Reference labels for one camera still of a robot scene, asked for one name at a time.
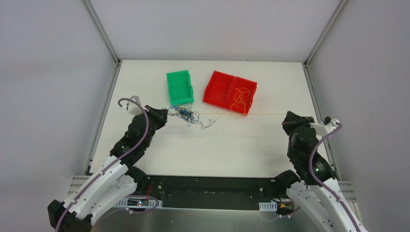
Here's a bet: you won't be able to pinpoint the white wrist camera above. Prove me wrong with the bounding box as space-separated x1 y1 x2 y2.
310 117 340 136
121 95 143 116

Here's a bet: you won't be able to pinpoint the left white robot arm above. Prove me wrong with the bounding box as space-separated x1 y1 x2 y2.
47 105 168 232

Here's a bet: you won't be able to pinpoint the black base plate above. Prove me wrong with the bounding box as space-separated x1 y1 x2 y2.
132 174 297 214

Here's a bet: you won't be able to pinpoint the blue black wire bundle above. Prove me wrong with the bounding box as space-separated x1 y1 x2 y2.
165 103 218 131

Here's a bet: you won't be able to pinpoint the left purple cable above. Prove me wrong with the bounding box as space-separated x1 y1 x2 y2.
54 98 159 232

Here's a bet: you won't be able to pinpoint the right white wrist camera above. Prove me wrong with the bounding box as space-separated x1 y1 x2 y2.
310 117 340 136

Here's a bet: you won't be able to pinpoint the yellow wires in red bin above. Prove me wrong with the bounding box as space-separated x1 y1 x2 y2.
230 87 252 115

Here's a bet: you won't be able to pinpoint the aluminium frame rail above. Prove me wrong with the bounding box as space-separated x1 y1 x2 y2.
67 174 110 197

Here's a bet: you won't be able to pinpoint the red plastic double bin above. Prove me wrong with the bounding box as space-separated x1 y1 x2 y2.
203 71 257 115

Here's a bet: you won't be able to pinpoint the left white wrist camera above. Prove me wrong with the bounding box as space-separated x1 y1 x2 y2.
121 95 143 116

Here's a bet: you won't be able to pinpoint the yellow thin wire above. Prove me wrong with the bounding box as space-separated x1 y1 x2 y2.
195 113 287 116

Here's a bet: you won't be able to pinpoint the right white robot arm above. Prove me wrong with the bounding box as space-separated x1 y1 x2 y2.
274 111 366 232

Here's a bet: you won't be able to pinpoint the green plastic bin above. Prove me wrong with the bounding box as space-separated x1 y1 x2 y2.
166 70 194 105

